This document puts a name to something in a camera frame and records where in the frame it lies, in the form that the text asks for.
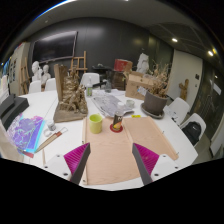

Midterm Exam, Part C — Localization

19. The white plaster torso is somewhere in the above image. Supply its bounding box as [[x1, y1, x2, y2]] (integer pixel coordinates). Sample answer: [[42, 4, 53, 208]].
[[136, 53, 150, 74]]

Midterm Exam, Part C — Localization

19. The black backpack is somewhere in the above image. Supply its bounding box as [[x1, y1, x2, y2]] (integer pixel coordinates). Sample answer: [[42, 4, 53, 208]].
[[181, 120, 203, 147]]

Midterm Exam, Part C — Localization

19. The small glass cup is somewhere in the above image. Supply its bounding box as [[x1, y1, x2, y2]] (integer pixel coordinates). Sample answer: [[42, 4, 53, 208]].
[[125, 99, 136, 109]]

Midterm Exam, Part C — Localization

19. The white plaster bust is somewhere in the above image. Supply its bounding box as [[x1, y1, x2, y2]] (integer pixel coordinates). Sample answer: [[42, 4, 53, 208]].
[[30, 60, 43, 83], [41, 64, 52, 86]]

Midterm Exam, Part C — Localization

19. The white plastic chair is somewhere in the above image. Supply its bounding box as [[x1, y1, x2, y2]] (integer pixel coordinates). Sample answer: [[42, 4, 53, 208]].
[[28, 79, 43, 95], [166, 97, 192, 126], [44, 77, 58, 92], [80, 72, 101, 88], [179, 112, 208, 148]]

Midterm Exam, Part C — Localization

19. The dark grey plant saucer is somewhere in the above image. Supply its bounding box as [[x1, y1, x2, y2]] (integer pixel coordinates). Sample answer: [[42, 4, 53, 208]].
[[139, 102, 166, 120]]

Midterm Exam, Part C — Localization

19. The red box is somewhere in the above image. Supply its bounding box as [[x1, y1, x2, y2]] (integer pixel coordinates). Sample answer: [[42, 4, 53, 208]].
[[113, 58, 133, 73]]

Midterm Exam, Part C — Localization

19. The small white paint jar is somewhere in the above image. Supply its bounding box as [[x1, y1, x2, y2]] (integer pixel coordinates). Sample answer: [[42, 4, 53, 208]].
[[45, 119, 57, 132]]

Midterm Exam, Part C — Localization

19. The brown cardboard box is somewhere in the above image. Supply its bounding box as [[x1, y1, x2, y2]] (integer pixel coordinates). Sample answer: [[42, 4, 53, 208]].
[[124, 70, 151, 101]]

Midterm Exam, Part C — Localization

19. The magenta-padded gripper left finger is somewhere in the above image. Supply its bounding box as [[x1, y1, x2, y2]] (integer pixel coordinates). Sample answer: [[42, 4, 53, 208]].
[[43, 142, 92, 185]]

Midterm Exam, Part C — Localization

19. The dried plant in grey pot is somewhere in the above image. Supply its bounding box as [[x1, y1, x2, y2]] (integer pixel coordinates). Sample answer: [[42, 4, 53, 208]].
[[143, 59, 173, 116]]

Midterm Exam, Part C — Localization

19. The packaged paintbrush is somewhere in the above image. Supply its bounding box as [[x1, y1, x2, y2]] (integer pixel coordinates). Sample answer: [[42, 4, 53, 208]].
[[34, 127, 69, 154]]

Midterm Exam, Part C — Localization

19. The flat round red coaster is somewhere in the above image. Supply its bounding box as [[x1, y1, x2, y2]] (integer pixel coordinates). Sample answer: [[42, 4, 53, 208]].
[[109, 123, 124, 134]]

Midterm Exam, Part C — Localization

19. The clear drink bottle white cap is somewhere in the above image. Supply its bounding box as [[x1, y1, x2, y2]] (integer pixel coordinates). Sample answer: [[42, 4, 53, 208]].
[[111, 101, 126, 132]]

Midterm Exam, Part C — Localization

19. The spray bottle green label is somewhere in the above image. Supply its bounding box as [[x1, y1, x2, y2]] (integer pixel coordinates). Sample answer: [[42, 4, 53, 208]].
[[85, 75, 94, 98]]

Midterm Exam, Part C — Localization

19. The wooden easel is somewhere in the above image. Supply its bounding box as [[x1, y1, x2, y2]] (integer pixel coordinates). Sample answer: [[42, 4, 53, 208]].
[[69, 50, 88, 79]]

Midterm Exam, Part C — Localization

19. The yellow-green mug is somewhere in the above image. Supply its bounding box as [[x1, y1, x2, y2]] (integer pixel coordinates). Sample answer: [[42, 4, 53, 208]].
[[88, 113, 104, 135]]

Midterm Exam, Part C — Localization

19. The white cabinet with pictures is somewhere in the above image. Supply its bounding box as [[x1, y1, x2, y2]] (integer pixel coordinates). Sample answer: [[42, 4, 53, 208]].
[[9, 41, 32, 96]]

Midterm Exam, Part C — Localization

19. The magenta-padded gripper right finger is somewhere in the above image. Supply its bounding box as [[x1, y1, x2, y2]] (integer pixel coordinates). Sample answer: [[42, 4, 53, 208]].
[[132, 142, 181, 186]]

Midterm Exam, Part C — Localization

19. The black wall screen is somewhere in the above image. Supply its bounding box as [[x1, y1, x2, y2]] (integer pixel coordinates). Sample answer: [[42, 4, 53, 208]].
[[32, 30, 78, 63]]

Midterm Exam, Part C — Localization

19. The black case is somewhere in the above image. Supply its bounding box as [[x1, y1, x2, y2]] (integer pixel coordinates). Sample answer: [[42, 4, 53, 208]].
[[0, 93, 30, 129]]

